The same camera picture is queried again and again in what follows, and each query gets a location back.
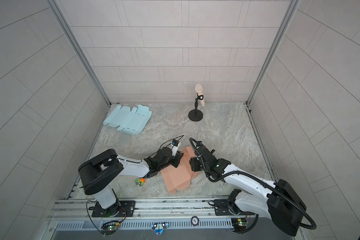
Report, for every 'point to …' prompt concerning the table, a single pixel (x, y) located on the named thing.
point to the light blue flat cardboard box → (132, 122)
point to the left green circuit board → (109, 229)
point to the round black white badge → (195, 221)
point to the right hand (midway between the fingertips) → (191, 163)
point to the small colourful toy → (140, 181)
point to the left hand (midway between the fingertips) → (186, 153)
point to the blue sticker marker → (158, 228)
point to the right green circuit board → (240, 224)
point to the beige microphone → (199, 89)
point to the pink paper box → (178, 178)
